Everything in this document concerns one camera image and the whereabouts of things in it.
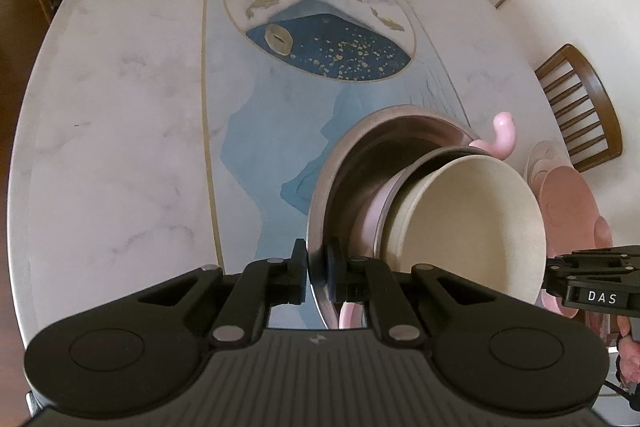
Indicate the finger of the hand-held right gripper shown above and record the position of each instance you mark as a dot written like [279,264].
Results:
[610,254]
[590,271]

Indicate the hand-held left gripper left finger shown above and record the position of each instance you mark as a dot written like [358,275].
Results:
[300,272]

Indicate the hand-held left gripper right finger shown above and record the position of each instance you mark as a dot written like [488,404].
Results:
[332,277]

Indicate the pink divided plate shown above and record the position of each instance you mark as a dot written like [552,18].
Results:
[570,202]

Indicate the small white plate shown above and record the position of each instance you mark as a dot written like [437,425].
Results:
[542,163]

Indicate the large white plate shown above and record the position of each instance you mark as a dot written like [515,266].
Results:
[530,167]

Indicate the large steel bowl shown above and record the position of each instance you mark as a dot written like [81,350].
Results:
[360,157]

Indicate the cream bowl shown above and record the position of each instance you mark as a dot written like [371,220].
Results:
[470,217]

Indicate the person's right hand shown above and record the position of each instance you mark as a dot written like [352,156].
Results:
[631,357]

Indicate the wooden slat-back chair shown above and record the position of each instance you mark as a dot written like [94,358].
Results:
[595,97]

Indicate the yellow tape roll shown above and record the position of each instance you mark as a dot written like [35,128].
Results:
[279,41]

